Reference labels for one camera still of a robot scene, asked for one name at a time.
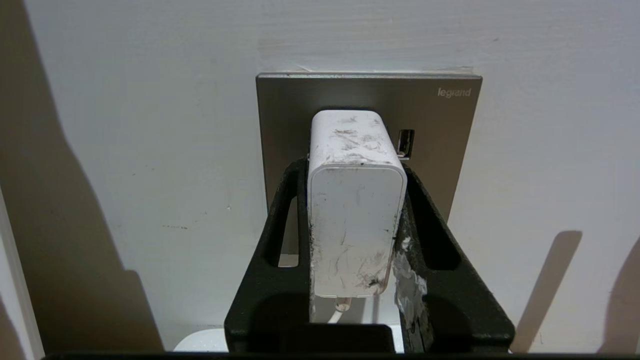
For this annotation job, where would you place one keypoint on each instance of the white power adapter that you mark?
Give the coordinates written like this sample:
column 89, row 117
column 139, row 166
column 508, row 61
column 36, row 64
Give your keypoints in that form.
column 355, row 215

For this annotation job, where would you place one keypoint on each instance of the grey metal wall socket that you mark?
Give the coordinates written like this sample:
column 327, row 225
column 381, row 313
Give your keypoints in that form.
column 350, row 92

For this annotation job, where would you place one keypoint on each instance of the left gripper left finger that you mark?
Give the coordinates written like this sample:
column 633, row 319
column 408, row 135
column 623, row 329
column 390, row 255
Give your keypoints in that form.
column 260, row 310

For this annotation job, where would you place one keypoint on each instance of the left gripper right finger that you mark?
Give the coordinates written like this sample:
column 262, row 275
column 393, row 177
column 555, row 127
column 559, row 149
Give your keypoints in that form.
column 460, row 310

